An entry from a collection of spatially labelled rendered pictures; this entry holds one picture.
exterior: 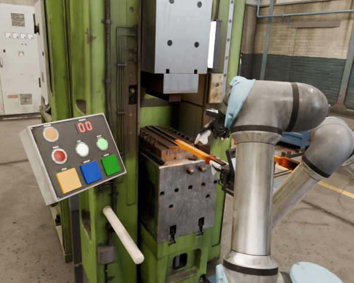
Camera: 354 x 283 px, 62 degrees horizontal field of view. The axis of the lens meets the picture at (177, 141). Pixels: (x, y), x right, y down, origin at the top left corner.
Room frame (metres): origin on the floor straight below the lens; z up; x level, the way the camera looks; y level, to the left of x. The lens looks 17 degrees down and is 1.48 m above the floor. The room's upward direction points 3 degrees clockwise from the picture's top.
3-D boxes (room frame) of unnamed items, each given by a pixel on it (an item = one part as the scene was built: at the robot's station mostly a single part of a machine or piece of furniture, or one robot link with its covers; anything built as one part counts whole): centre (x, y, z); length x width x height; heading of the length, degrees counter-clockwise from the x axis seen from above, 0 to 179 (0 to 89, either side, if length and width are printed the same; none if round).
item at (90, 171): (1.06, 0.33, 1.01); 0.07 x 0.05 x 0.07; 146
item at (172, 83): (1.67, 0.10, 1.32); 0.42 x 0.20 x 0.10; 31
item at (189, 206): (1.70, 0.06, 0.69); 0.56 x 0.38 x 0.45; 31
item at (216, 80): (1.76, -0.21, 1.27); 0.09 x 0.02 x 0.17; 121
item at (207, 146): (1.63, -0.13, 0.95); 0.12 x 0.08 x 0.06; 31
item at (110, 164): (1.14, 0.27, 1.01); 0.07 x 0.05 x 0.07; 146
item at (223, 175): (1.14, -0.24, 0.98); 0.12 x 0.08 x 0.09; 31
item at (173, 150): (1.67, 0.10, 0.96); 0.42 x 0.20 x 0.09; 31
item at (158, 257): (1.70, 0.06, 0.23); 0.55 x 0.37 x 0.47; 31
